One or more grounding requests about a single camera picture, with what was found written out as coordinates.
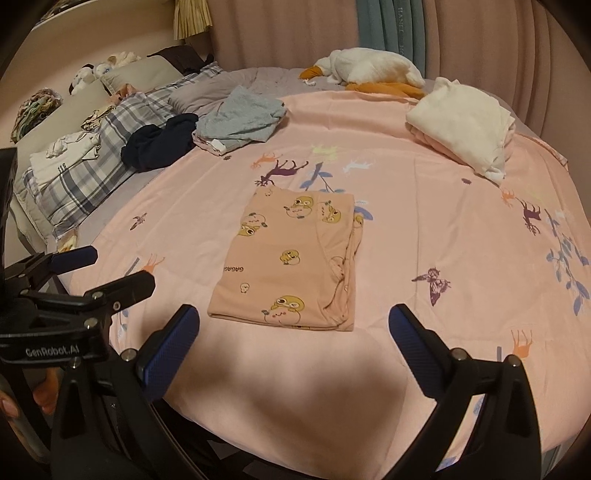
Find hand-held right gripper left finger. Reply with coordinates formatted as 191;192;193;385
50;303;208;480

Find pink cartoon print shirt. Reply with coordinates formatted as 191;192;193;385
207;186;365;332

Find dark navy garment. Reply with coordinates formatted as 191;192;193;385
121;113;199;171

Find grey folded garment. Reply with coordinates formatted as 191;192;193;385
191;85;287;155

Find pink curtain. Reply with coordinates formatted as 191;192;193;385
210;0;591;139

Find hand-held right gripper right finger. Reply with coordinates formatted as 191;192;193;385
389;303;543;480

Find teal curtain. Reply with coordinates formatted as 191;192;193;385
355;0;428;70

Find white folded cloth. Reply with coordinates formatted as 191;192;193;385
405;77;516;182

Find green woven item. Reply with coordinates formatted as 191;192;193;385
10;90;63;141

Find small plush toys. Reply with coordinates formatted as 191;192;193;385
69;51;141;95

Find dark brown cloth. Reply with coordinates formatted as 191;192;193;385
159;45;218;75

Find plaid pillow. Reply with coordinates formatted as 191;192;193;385
14;62;222;238

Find white goose plush toy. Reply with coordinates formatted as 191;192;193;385
299;47;426;100

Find white folded clothes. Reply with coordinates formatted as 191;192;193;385
30;131;100;185

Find person's left hand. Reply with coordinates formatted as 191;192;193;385
0;387;28;457

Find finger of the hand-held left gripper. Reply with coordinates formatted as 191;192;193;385
23;271;156;325
4;246;99;289

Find pink animal print bedsheet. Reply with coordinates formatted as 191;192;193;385
60;88;591;480

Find yellow fringed cloth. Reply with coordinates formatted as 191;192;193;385
173;0;213;33

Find beige cushion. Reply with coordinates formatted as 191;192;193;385
14;55;185;153

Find grey pillow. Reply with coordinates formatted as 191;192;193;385
168;80;241;114

